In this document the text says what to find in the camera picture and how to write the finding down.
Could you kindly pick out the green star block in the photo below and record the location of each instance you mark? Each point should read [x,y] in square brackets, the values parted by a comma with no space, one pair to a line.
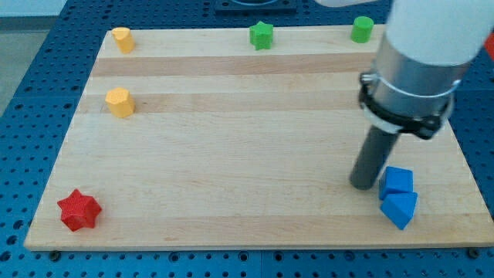
[261,35]

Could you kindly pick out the yellow rounded block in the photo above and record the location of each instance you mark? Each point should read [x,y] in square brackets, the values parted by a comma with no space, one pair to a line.
[123,39]

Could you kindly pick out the green cylinder block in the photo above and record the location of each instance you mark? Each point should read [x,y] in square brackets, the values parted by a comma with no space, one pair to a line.
[362,29]

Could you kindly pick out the red star block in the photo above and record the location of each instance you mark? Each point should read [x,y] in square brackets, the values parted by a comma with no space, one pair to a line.
[79,211]

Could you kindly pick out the wooden board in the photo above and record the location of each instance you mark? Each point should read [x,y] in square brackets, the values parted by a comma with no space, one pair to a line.
[235,148]

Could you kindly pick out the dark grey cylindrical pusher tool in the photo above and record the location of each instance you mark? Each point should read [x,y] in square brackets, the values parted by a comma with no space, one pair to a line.
[372,157]

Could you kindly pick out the blue triangular prism block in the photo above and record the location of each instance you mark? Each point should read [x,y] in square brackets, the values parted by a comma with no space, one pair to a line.
[400,208]

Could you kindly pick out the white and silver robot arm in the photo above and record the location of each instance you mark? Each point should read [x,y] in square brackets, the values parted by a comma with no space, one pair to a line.
[425,50]

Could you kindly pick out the blue cube block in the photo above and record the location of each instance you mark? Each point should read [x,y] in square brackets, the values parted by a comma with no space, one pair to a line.
[394,181]

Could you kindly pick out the yellow hexagon block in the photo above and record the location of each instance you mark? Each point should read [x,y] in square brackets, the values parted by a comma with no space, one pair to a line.
[120,102]

